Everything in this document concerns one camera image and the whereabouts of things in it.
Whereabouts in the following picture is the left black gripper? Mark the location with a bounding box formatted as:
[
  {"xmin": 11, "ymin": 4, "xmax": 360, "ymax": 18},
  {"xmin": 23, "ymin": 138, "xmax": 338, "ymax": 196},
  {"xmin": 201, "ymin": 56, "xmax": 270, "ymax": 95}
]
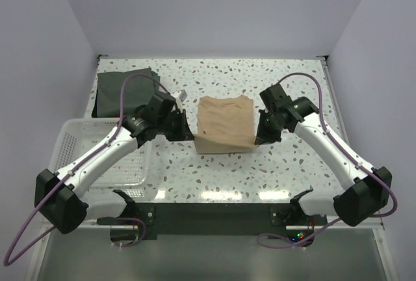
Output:
[{"xmin": 157, "ymin": 109, "xmax": 194, "ymax": 142}]

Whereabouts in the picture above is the beige t-shirt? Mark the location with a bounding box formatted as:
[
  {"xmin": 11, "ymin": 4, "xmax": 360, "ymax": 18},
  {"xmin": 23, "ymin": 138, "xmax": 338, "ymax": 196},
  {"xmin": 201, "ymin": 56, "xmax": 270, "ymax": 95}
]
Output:
[{"xmin": 194, "ymin": 95, "xmax": 256, "ymax": 154}]

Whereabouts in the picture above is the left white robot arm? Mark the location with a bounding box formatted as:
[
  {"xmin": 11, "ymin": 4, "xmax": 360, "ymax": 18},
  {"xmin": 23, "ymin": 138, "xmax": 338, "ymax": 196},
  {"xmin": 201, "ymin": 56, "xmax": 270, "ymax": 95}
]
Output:
[{"xmin": 34, "ymin": 90, "xmax": 194, "ymax": 234}]

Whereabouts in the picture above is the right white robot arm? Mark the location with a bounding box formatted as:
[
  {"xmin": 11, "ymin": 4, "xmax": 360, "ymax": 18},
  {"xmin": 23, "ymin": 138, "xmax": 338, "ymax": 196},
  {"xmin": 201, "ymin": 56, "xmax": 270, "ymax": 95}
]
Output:
[{"xmin": 255, "ymin": 85, "xmax": 392, "ymax": 227}]

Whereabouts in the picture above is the folded grey t-shirt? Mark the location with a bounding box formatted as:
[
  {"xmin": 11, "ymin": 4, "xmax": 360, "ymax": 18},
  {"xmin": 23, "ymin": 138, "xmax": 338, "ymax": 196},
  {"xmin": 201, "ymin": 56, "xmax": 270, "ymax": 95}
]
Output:
[{"xmin": 91, "ymin": 68, "xmax": 160, "ymax": 118}]

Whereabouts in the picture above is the white plastic basket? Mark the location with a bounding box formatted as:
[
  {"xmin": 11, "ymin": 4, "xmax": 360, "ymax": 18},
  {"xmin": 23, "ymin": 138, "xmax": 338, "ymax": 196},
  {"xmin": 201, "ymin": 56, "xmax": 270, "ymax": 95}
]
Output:
[{"xmin": 49, "ymin": 118, "xmax": 152, "ymax": 189}]

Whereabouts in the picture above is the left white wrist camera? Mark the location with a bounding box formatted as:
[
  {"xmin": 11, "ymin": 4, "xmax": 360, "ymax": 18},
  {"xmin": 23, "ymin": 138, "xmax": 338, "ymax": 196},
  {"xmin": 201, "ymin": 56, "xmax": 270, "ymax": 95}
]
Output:
[{"xmin": 171, "ymin": 90, "xmax": 188, "ymax": 103}]

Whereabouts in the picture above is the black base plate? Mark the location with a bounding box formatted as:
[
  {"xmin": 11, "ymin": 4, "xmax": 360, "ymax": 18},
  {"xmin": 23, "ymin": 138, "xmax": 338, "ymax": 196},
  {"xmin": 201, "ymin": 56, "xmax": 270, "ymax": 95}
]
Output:
[{"xmin": 96, "ymin": 201, "xmax": 328, "ymax": 246}]

